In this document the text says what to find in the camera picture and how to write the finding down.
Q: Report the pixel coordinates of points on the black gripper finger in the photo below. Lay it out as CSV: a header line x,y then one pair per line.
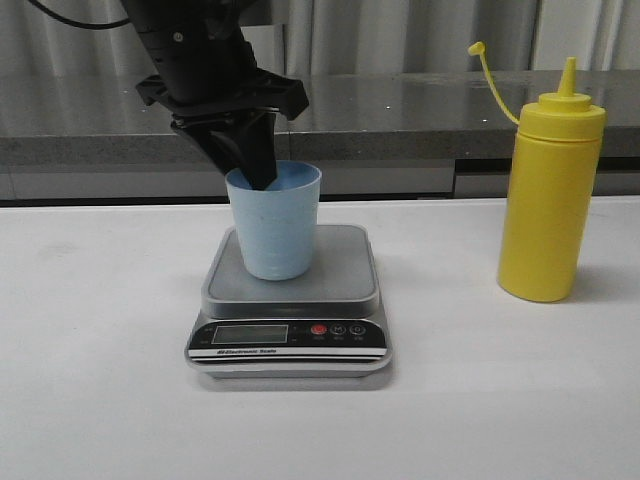
x,y
247,143
213,139

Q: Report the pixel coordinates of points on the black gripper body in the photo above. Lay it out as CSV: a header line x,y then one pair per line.
x,y
200,76

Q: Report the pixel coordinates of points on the light blue plastic cup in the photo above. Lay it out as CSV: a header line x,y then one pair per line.
x,y
276,226

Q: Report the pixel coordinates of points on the yellow squeeze bottle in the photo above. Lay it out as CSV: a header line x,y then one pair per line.
x,y
554,162

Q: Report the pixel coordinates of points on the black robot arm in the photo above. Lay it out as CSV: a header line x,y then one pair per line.
x,y
219,18

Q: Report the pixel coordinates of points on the silver digital kitchen scale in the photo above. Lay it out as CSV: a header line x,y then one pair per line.
x,y
328,322

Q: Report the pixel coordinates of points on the grey curtain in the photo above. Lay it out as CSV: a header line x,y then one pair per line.
x,y
300,38

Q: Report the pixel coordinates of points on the grey stone counter ledge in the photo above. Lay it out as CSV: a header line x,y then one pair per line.
x,y
83,120

